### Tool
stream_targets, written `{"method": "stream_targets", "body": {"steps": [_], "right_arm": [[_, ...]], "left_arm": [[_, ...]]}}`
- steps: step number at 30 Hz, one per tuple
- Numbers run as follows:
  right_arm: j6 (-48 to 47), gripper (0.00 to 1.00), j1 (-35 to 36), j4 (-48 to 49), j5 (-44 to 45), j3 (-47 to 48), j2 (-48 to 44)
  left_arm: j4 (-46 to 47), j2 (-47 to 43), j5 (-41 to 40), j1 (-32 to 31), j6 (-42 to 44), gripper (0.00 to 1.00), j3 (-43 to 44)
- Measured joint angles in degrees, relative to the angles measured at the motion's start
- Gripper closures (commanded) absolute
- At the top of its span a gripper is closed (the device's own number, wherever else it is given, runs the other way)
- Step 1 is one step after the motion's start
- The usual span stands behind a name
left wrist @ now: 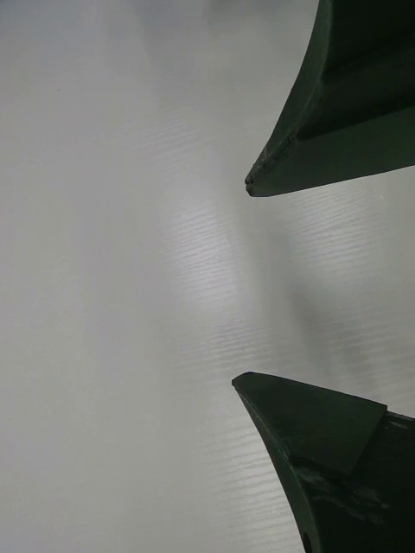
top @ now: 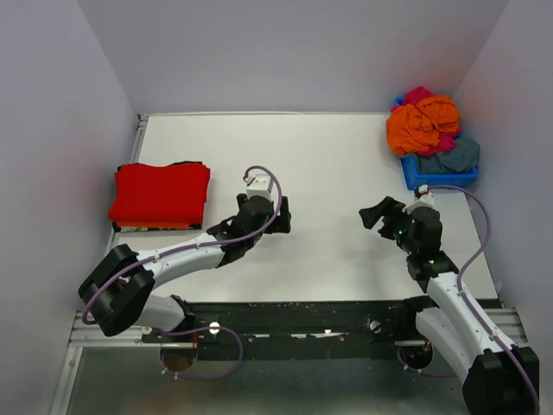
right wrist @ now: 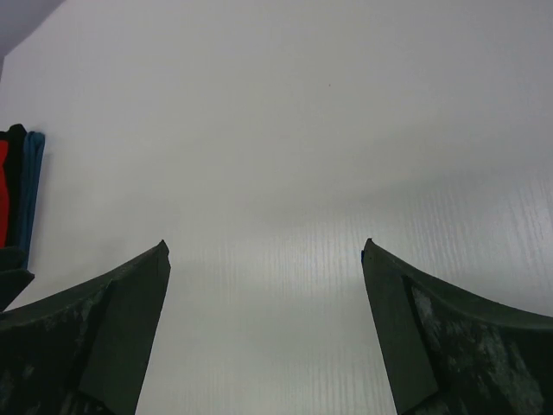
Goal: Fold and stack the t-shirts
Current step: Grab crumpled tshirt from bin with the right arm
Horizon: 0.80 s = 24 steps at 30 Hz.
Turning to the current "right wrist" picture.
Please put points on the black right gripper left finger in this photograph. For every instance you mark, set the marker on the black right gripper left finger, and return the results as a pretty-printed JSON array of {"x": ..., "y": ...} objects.
[{"x": 86, "y": 349}]

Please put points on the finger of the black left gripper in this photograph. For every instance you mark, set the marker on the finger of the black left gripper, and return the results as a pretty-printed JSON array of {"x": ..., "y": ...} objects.
[{"x": 14, "y": 277}]

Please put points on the blue folded t shirt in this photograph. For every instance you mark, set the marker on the blue folded t shirt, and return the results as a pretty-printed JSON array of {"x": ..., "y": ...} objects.
[{"x": 32, "y": 154}]

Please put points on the red folded t shirt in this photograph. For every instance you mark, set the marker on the red folded t shirt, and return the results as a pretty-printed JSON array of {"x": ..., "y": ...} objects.
[{"x": 4, "y": 195}]

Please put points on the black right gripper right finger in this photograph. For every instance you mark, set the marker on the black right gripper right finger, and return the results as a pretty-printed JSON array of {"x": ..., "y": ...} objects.
[{"x": 449, "y": 351}]

